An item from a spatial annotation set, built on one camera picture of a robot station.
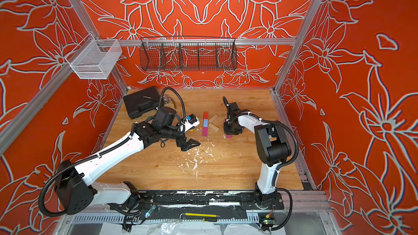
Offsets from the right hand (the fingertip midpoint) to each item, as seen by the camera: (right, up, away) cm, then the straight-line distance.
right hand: (228, 130), depth 96 cm
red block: (-14, +9, +7) cm, 17 cm away
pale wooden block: (-9, +7, +5) cm, 13 cm away
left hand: (-18, +2, -22) cm, 28 cm away
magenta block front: (0, -3, 0) cm, 4 cm away
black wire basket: (-25, +47, +2) cm, 53 cm away
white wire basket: (-79, +42, -4) cm, 89 cm away
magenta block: (-14, -1, +1) cm, 14 cm away
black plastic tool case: (-57, +17, +10) cm, 60 cm away
